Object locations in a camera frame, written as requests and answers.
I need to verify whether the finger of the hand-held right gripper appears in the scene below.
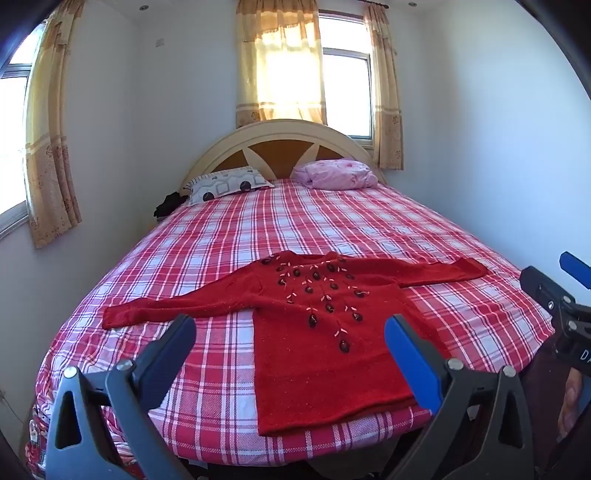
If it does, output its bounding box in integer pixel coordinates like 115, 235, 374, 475
520, 266, 579, 320
558, 251, 591, 292

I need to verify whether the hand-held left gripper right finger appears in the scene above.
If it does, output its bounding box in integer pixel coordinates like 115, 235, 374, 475
385, 314, 549, 480

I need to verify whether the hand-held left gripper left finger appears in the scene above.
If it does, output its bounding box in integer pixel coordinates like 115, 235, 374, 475
46, 314, 198, 480

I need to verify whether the red knitted sweater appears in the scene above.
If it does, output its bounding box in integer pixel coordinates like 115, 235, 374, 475
102, 250, 489, 438

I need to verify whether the person's right hand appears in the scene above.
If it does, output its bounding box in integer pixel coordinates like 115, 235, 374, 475
557, 368, 591, 442

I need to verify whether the person's dark clothing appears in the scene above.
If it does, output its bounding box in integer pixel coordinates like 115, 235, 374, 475
522, 342, 591, 480

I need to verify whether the dark cloth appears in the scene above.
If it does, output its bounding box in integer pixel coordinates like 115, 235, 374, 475
154, 191, 190, 220

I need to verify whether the red plaid bed sheet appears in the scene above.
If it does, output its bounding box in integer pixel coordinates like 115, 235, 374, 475
25, 178, 557, 478

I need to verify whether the grey patterned pillow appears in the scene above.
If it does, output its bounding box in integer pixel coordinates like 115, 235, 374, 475
183, 166, 275, 206

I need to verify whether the pink floral pillow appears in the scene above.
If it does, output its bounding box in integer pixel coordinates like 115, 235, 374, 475
290, 158, 379, 191

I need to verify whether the cream wooden headboard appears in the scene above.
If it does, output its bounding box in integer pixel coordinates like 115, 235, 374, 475
182, 119, 386, 195

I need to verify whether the beige floral curtain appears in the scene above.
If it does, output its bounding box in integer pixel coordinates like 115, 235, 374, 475
23, 0, 86, 250
235, 0, 329, 130
362, 2, 404, 171

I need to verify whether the side window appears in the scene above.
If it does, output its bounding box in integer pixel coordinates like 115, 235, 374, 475
0, 28, 47, 241

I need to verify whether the window behind headboard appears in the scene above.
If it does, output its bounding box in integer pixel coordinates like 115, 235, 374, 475
318, 14, 375, 148

